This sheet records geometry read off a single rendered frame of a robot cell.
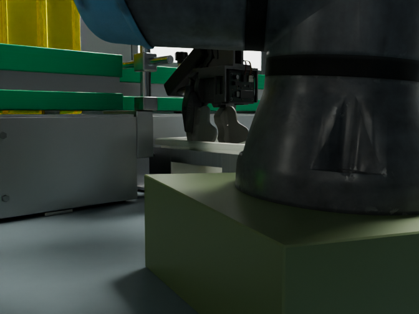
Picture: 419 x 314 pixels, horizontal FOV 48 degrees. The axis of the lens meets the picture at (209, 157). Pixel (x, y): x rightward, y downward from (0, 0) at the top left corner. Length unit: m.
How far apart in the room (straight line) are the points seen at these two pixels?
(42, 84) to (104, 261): 0.29
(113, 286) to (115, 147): 0.33
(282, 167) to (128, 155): 0.41
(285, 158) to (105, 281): 0.17
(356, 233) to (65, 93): 0.48
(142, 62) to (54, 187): 0.21
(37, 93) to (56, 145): 0.07
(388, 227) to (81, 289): 0.22
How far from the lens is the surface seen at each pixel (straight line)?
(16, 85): 0.64
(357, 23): 0.32
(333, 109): 0.32
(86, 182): 0.66
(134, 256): 0.45
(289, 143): 0.32
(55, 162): 0.64
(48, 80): 0.66
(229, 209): 0.29
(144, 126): 0.71
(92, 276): 0.41
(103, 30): 0.37
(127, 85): 0.83
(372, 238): 0.26
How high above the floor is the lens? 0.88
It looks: 5 degrees down
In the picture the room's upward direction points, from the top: straight up
